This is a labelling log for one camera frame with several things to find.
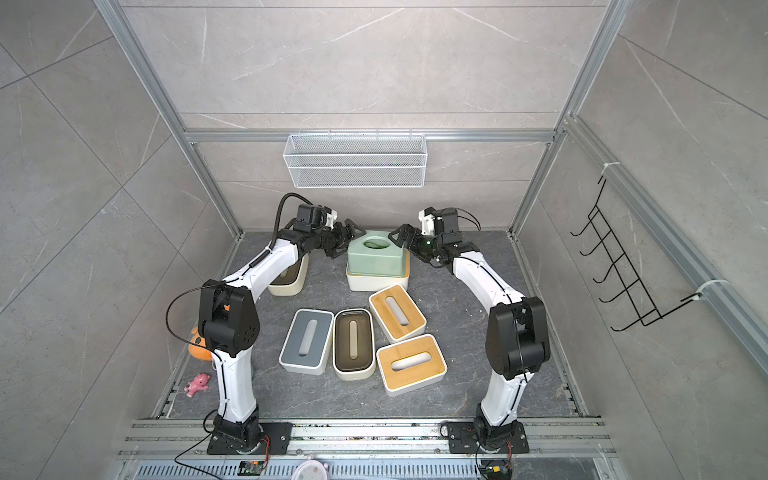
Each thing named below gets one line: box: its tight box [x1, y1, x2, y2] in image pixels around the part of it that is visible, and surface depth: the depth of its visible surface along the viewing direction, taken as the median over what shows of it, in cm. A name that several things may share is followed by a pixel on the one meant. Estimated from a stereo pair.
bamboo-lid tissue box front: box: [376, 334, 448, 396], surface depth 83 cm
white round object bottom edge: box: [292, 460, 328, 480], surface depth 69 cm
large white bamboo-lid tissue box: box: [346, 248, 411, 291], surface depth 99 cm
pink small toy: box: [184, 374, 211, 397], surface depth 82 cm
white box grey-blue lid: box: [278, 308, 335, 376], surface depth 87 cm
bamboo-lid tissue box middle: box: [369, 284, 427, 343], surface depth 92 cm
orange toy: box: [188, 326, 213, 361], surface depth 83 cm
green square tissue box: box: [347, 230, 406, 278], surface depth 94 cm
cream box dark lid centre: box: [332, 308, 376, 381], surface depth 85 cm
